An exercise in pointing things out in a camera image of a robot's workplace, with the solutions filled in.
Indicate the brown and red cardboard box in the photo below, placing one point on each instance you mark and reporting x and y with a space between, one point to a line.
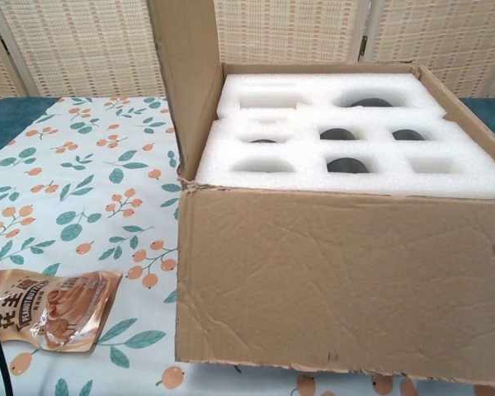
334 280

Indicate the white foam insert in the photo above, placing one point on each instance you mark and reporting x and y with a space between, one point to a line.
305 150

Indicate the dark grey ceramic cup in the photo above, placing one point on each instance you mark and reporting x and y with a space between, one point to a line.
408 135
263 141
348 166
337 134

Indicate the large dark grey ceramic vessel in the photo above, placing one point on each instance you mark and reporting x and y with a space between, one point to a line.
370 103

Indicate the floral white tablecloth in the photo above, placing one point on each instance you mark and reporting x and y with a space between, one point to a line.
86 185

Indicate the orange peanut butter pouch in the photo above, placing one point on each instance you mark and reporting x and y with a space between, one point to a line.
53 309

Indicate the woven bamboo folding screen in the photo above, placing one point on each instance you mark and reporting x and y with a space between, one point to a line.
66 41

